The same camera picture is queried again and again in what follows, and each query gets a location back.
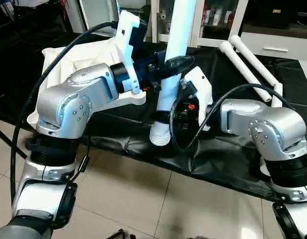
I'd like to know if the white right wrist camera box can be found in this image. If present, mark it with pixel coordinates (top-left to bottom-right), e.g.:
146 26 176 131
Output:
182 67 213 133

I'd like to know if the black work mat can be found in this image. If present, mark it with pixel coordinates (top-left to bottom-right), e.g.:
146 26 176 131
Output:
0 29 307 202

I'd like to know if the black metal bench leg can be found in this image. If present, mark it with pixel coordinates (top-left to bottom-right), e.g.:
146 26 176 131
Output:
0 123 27 161

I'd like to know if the white drawer unit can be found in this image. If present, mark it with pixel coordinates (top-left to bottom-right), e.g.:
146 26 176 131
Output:
240 31 307 61

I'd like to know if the black equipment case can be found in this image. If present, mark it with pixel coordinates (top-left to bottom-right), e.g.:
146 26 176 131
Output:
247 0 297 29

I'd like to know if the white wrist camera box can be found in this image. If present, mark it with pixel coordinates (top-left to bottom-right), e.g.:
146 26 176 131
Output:
115 9 150 96
182 67 213 133

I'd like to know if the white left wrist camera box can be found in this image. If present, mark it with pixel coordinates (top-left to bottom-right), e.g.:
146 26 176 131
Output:
115 9 150 96

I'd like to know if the white glass door cabinet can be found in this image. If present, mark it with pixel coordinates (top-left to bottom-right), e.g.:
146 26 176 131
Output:
150 0 250 49

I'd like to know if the white plastic table top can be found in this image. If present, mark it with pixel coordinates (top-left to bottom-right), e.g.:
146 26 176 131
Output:
26 38 148 126

